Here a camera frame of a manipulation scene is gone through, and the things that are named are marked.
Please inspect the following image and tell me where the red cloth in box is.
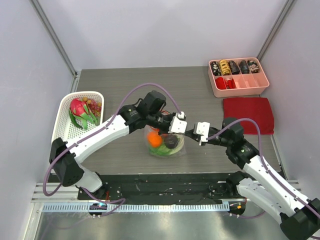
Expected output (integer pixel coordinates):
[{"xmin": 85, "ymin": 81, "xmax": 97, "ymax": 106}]
[{"xmin": 215, "ymin": 76, "xmax": 237, "ymax": 90}]

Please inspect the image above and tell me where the dark brown mangosteen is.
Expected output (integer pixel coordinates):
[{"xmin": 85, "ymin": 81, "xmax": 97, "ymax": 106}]
[{"xmin": 163, "ymin": 134, "xmax": 179, "ymax": 149}]

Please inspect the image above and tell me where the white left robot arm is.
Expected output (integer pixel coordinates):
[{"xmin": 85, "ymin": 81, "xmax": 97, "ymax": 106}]
[{"xmin": 43, "ymin": 90, "xmax": 184, "ymax": 200}]

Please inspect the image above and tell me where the clear zip bag orange zipper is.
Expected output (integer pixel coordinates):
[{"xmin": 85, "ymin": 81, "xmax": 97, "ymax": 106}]
[{"xmin": 144, "ymin": 125, "xmax": 186, "ymax": 158}]

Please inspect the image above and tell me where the pink divided storage box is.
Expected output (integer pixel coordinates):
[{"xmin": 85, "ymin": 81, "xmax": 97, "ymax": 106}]
[{"xmin": 208, "ymin": 57, "xmax": 270, "ymax": 98}]

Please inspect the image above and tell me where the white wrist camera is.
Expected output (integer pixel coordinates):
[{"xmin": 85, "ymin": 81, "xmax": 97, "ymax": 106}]
[
  {"xmin": 168, "ymin": 111, "xmax": 188, "ymax": 135},
  {"xmin": 193, "ymin": 122, "xmax": 210, "ymax": 146}
]

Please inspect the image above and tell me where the floral patterned roll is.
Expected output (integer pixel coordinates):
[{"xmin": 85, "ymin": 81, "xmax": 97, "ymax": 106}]
[{"xmin": 247, "ymin": 59, "xmax": 260, "ymax": 74}]

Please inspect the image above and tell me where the yellow patterned roll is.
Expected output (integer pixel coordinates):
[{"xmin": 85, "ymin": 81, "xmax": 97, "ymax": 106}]
[{"xmin": 219, "ymin": 59, "xmax": 231, "ymax": 76}]

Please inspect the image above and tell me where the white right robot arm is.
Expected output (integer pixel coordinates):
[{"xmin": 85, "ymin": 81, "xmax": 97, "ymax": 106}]
[{"xmin": 184, "ymin": 117, "xmax": 320, "ymax": 240}]

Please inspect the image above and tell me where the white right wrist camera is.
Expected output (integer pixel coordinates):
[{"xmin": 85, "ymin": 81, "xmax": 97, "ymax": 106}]
[{"xmin": 193, "ymin": 122, "xmax": 210, "ymax": 146}]

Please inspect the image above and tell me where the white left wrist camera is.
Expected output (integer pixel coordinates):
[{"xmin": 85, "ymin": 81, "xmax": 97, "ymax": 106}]
[{"xmin": 168, "ymin": 111, "xmax": 188, "ymax": 135}]

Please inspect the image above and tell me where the slotted cable duct rail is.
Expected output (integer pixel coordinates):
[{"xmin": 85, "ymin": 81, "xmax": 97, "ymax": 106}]
[{"xmin": 42, "ymin": 201, "xmax": 230, "ymax": 213}]

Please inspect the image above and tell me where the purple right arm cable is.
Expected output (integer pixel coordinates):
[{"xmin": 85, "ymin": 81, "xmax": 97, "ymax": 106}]
[{"xmin": 206, "ymin": 117, "xmax": 320, "ymax": 240}]

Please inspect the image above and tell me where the orange tangerine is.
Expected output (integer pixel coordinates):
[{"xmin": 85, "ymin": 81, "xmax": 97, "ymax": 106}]
[{"xmin": 147, "ymin": 132, "xmax": 163, "ymax": 148}]

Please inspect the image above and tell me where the black patterned roll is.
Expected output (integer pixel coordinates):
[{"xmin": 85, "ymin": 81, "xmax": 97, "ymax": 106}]
[
  {"xmin": 239, "ymin": 60, "xmax": 250, "ymax": 74},
  {"xmin": 210, "ymin": 61, "xmax": 222, "ymax": 76}
]

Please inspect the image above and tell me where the white perforated plastic basket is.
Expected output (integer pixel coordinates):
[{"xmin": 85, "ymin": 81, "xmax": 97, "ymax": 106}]
[{"xmin": 51, "ymin": 91, "xmax": 105, "ymax": 141}]

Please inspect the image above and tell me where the pink dragon fruit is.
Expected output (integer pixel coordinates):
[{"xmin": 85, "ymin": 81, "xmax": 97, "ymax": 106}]
[{"xmin": 68, "ymin": 98, "xmax": 98, "ymax": 130}]

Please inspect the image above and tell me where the dark red folded cloth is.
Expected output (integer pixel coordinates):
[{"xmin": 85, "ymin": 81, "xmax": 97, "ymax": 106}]
[{"xmin": 222, "ymin": 97, "xmax": 275, "ymax": 135}]

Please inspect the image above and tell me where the dark patterned roll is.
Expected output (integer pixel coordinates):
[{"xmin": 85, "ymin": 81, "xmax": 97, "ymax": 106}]
[{"xmin": 228, "ymin": 60, "xmax": 241, "ymax": 75}]

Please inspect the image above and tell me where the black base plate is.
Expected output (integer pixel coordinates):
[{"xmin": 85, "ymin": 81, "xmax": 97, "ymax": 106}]
[{"xmin": 77, "ymin": 171, "xmax": 251, "ymax": 205}]

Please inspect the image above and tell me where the red grape bunch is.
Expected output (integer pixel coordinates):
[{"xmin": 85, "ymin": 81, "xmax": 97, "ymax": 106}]
[{"xmin": 82, "ymin": 97, "xmax": 102, "ymax": 117}]

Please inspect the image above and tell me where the green lettuce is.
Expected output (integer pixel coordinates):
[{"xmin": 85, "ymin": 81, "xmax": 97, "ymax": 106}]
[{"xmin": 148, "ymin": 144, "xmax": 184, "ymax": 157}]

